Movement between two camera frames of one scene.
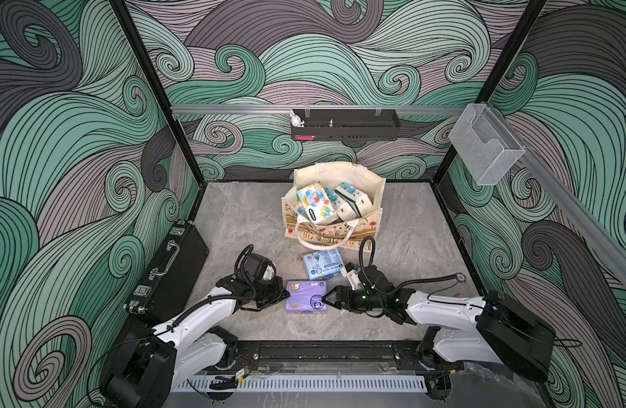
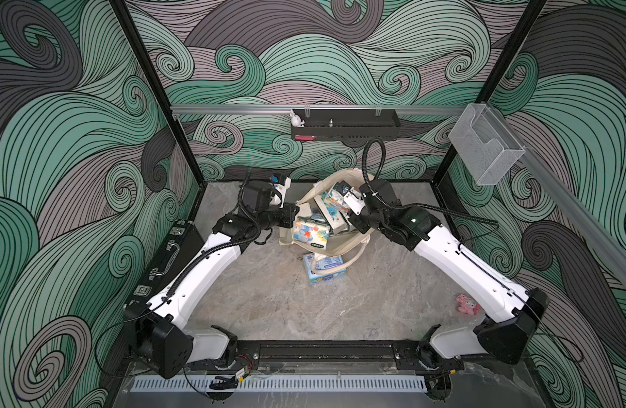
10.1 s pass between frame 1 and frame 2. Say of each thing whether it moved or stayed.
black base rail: stayed
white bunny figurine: stayed
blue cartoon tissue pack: moved
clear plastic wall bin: stayed
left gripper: moved
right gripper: moved
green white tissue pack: moved
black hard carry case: stayed
